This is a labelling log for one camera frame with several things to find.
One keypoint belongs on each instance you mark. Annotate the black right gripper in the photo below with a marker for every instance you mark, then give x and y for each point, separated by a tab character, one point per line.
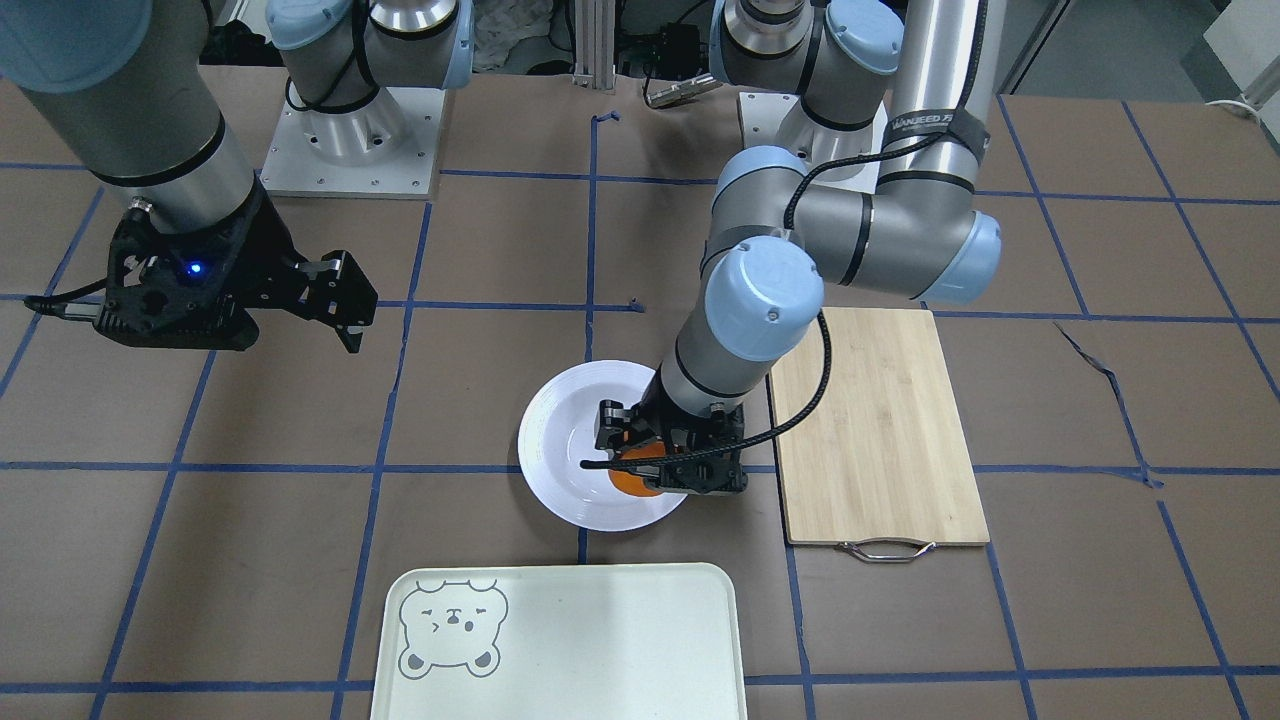
262	262

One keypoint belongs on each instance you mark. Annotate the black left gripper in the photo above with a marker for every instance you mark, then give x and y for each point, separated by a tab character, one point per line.
610	424

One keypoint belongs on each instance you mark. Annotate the orange fruit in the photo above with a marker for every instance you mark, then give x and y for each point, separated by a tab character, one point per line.
632	482

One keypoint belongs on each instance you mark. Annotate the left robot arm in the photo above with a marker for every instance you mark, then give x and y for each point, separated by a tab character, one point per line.
784	223

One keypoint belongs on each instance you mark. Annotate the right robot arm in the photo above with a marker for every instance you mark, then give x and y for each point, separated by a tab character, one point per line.
118	81

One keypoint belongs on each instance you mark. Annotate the cream bear tray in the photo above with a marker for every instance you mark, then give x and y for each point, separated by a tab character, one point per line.
630	641

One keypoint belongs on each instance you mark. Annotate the white round plate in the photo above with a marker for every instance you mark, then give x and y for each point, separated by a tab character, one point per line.
558	431

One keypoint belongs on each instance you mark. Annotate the bamboo cutting board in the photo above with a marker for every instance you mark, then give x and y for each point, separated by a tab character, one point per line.
880	468

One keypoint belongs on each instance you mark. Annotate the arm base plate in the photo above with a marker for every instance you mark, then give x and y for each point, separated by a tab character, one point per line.
779	120
386	150

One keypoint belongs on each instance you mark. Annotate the aluminium frame post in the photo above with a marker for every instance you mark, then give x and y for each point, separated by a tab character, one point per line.
594	44

